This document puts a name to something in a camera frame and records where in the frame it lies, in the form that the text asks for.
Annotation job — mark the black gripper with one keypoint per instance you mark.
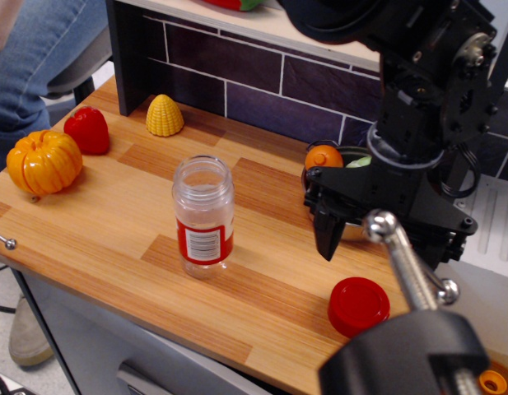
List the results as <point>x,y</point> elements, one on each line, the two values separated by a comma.
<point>435,227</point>

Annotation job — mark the red plastic cap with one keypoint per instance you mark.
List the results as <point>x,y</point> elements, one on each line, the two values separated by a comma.
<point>357,304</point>

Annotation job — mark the clear plastic jar red label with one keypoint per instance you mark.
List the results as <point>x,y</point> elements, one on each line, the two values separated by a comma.
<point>204,201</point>

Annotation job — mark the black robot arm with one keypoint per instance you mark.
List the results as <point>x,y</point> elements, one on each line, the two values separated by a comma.
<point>435,61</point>

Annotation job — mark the orange clamp cap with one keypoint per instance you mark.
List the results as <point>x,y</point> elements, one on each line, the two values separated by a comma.
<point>492,383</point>

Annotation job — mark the orange toy fruit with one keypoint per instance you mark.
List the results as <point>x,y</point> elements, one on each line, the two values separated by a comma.
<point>323,156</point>

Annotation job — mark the green toy cabbage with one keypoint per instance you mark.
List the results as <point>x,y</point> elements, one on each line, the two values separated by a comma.
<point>361,162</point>

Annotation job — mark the black clamp with metal screw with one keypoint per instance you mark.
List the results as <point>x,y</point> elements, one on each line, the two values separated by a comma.
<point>425,351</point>

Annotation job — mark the white grooved drain board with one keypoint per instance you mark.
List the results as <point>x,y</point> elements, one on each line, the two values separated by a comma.
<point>487,248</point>

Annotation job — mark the dark shelf with brick backsplash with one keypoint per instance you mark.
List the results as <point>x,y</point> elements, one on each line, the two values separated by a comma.
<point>252,67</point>

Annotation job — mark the yellow toy corn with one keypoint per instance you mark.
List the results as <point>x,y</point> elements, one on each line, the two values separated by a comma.
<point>164,118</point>

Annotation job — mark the red green toy on shelf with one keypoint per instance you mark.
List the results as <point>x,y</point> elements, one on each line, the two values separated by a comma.
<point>236,5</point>

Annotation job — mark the red toy bell pepper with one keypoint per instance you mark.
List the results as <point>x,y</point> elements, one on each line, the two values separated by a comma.
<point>88,128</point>

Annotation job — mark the grey office chair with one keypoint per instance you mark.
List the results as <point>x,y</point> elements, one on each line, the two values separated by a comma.
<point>77,78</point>

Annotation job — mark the orange toy pumpkin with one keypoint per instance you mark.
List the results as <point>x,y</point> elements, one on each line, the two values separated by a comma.
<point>44,162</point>

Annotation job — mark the small metal rod with ball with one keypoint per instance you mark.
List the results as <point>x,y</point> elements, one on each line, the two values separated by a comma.
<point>9,243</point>

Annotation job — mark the beige shoe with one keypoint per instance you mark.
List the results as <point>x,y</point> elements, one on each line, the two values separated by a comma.
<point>28,346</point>

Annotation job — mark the person leg in jeans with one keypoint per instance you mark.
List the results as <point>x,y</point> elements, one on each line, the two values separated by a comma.
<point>38,40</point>

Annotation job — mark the grey drawer handle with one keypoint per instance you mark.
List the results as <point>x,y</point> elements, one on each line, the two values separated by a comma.
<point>133,380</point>

